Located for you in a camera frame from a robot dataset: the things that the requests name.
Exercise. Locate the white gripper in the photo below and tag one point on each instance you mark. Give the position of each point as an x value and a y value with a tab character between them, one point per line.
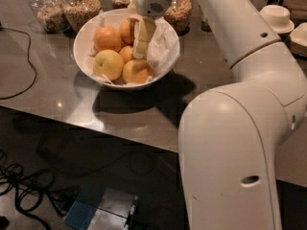
150	2

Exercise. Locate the orange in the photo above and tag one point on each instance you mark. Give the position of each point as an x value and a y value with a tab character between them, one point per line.
107	38
126	53
126	30
137	71

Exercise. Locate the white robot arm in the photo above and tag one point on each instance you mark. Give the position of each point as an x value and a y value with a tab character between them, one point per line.
228	135

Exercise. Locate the white paper bowl liner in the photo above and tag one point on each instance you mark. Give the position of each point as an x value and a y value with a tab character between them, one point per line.
163	47

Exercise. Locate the white ceramic bowl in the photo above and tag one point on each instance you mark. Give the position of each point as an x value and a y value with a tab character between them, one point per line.
83	37

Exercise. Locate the glass jar with granola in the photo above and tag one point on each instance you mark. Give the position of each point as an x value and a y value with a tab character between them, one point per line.
178	15

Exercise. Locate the yellow-orange fruit, front left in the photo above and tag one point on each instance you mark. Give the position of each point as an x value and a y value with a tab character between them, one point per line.
108	63

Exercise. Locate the small glass bottle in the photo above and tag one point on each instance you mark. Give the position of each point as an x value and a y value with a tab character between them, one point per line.
204	25

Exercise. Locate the glass jar with oats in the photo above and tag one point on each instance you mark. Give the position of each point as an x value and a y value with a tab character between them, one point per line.
79	12

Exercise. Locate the glass jar, far left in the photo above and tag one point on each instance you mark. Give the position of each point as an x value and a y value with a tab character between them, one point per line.
50	15

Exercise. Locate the blue grey floor pedal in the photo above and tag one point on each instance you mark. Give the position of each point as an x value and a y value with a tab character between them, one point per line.
101	209

